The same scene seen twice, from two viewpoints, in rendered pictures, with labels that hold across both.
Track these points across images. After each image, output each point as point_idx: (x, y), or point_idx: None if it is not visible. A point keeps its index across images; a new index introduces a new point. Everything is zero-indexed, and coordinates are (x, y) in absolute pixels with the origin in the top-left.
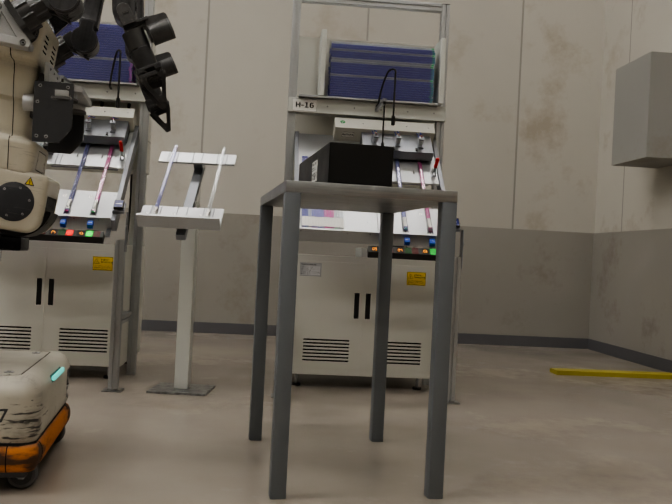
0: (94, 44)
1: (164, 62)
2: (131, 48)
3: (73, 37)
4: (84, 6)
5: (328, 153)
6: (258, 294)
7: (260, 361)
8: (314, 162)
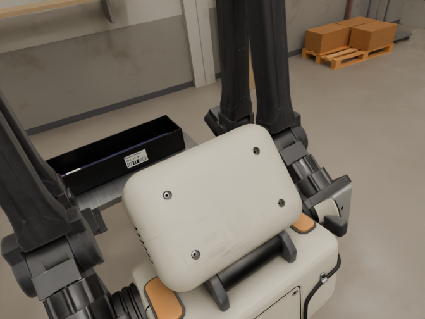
0: (91, 230)
1: (62, 183)
2: None
3: (97, 250)
4: (48, 202)
5: (180, 135)
6: (92, 269)
7: (107, 290)
8: (132, 154)
